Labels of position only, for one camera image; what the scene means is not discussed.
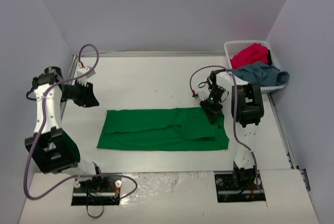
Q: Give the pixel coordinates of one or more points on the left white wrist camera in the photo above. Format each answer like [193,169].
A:
[83,74]

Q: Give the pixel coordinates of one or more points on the pink-red t shirt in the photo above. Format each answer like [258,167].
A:
[250,55]

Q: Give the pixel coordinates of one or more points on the green t shirt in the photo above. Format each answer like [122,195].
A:
[177,129]

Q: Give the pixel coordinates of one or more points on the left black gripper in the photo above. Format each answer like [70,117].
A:
[81,93]

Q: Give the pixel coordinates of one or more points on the grey-blue t shirt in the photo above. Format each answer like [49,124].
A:
[263,74]

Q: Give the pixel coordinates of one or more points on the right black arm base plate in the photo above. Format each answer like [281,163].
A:
[228,192]

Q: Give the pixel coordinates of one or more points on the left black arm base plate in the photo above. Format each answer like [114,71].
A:
[97,191]

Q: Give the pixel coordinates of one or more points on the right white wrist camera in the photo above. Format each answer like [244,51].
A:
[201,95]

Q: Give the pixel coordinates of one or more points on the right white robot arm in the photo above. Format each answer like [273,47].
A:
[246,109]

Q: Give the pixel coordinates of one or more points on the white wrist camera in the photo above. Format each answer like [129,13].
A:
[83,74]
[201,95]

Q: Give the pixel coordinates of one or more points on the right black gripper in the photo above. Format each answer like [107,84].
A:
[211,106]

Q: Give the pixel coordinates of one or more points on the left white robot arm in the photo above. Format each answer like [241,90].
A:
[55,152]

